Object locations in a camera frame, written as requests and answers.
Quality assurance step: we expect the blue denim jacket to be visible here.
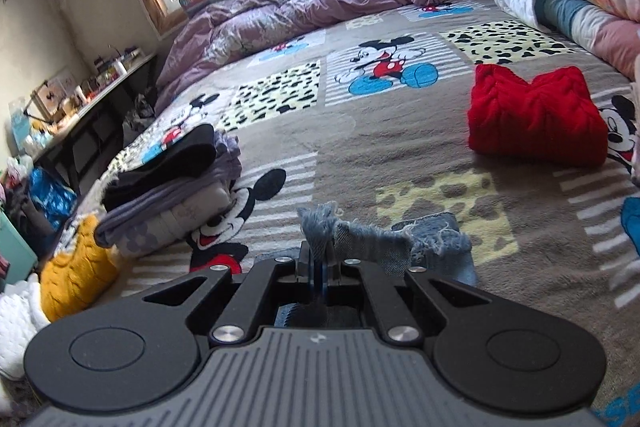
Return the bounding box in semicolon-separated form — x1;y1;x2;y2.
274;202;477;329

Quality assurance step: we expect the white floral folded garment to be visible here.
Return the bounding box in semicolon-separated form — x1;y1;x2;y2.
115;182;231;258

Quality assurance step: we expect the grey folded garment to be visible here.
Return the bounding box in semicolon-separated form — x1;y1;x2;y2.
94;129;242;247

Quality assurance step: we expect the Mickey Mouse bed blanket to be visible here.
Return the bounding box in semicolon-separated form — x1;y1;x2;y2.
49;0;640;423

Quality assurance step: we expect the black folded garment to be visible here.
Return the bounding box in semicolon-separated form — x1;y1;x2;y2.
102;124;217;211

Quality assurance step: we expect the yellow knit sweater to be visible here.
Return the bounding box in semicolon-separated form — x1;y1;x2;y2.
40;215;122;322

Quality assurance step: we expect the blue plastic bag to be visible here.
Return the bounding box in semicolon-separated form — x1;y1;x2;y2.
28;167;77;231

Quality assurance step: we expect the red knit sweater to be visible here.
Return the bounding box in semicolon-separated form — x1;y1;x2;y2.
468;64;608;169

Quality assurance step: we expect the cluttered side desk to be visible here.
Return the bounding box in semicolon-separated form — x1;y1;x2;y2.
30;54;157;195

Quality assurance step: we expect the white folded sweater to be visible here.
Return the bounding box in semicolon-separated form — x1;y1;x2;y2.
0;273;50;381

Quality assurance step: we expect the purple crumpled duvet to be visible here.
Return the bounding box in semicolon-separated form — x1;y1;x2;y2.
154;0;448;113

